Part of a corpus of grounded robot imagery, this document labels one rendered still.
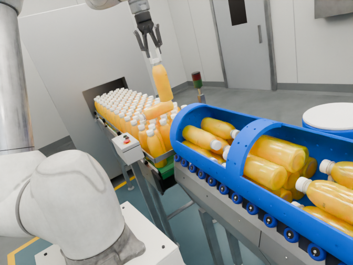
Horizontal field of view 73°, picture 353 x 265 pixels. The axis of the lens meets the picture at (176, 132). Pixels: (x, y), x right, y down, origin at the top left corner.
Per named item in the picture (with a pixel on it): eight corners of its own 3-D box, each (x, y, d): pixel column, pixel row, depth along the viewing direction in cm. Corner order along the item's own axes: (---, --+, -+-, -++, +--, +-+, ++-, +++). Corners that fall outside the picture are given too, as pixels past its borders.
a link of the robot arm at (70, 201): (105, 264, 50) (65, 173, 42) (39, 259, 56) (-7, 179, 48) (136, 211, 64) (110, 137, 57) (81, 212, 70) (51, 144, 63)
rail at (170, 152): (156, 163, 129) (154, 159, 128) (155, 162, 129) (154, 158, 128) (214, 132, 143) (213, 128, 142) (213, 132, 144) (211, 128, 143)
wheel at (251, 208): (257, 204, 79) (261, 205, 80) (247, 199, 83) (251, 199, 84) (253, 217, 79) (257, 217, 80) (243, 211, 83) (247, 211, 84)
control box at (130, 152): (127, 165, 124) (121, 149, 120) (117, 153, 141) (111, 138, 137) (145, 157, 128) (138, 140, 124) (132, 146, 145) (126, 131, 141)
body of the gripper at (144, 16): (135, 13, 106) (142, 34, 110) (152, 9, 109) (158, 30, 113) (131, 16, 113) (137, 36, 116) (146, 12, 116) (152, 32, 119)
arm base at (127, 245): (75, 317, 47) (64, 297, 45) (61, 250, 65) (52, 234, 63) (155, 260, 55) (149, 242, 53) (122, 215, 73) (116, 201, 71)
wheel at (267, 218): (276, 216, 73) (280, 217, 74) (264, 210, 77) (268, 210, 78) (271, 230, 73) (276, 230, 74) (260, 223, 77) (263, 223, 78)
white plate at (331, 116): (348, 98, 119) (348, 100, 120) (292, 111, 122) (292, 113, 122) (395, 117, 94) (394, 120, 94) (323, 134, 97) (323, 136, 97)
